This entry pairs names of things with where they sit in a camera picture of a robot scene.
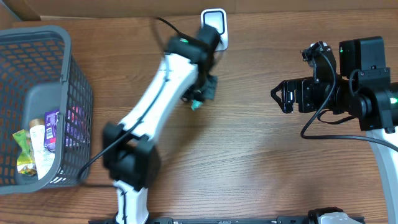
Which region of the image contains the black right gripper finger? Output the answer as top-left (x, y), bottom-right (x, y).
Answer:
top-left (271, 81), bottom-right (288, 95)
top-left (271, 90), bottom-right (294, 114)

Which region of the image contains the teal wipes packet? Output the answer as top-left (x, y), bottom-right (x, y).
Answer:
top-left (191, 100), bottom-right (203, 111)

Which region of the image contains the white tube gold cap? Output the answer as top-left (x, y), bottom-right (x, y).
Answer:
top-left (29, 119), bottom-right (55, 180)

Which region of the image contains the green yellow snack pouch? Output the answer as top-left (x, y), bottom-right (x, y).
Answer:
top-left (12, 129), bottom-right (37, 176)

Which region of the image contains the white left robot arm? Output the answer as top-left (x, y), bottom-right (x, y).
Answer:
top-left (102, 24), bottom-right (228, 223)

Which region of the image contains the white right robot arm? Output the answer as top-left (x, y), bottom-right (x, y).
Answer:
top-left (271, 36), bottom-right (397, 223)

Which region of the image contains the white barcode scanner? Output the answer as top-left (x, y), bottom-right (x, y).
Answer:
top-left (201, 8), bottom-right (228, 52)

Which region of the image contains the grey plastic basket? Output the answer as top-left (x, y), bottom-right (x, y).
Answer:
top-left (1, 26), bottom-right (94, 195)

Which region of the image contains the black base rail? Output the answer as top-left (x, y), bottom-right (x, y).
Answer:
top-left (90, 207), bottom-right (364, 224)

